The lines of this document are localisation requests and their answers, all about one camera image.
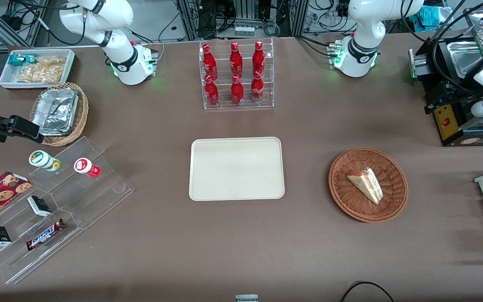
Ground triangular sandwich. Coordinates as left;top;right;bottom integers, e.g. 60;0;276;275
346;168;383;205

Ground light tan wicker basket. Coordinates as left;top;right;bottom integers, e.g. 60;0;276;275
30;82;89;147

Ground cream rectangular plastic tray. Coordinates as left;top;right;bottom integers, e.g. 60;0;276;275
189;137;286;202

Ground brown round wicker basket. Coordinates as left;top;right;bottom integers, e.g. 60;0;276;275
328;147;409;223

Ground shiny metal tray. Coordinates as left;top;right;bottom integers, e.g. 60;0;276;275
447;41;483;76

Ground silver foil packets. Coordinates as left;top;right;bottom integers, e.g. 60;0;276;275
32;87;79;137

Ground green-lid white yogurt cup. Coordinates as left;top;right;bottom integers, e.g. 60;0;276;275
29;150;61;172

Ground white rectangular snack bin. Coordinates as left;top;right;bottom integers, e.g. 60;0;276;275
0;49;76;89

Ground clear-wrapped cracker pack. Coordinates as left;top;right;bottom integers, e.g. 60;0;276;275
36;56;66;68
17;65;65;83

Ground teal snack packet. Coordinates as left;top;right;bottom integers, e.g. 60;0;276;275
8;54;37;67

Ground red-lid white yogurt cup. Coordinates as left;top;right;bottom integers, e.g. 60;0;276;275
74;157;101;178

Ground small black box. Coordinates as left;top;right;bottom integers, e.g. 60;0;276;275
27;195;52;217

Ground clear acrylic stepped display stand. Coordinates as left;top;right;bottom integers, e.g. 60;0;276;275
0;135;134;286

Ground brown Snickers bar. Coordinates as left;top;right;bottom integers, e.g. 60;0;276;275
26;218;67;251

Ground red cola bottle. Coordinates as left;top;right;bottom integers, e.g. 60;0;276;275
229;42;244;78
205;75;220;107
252;41;266;77
231;75;245;105
202;43;218;80
251;71;265;104

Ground clear acrylic bottle rack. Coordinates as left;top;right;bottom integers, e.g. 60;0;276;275
199;38;275;111

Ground black sealing machine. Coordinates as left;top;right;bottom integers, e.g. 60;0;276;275
408;31;483;147

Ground aluminium frame rack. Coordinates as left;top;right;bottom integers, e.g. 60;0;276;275
177;0;310;39

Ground thin black cable loop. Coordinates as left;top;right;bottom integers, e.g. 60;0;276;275
340;281;395;302

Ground thick black machine cable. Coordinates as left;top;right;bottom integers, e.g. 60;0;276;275
431;0;483;98

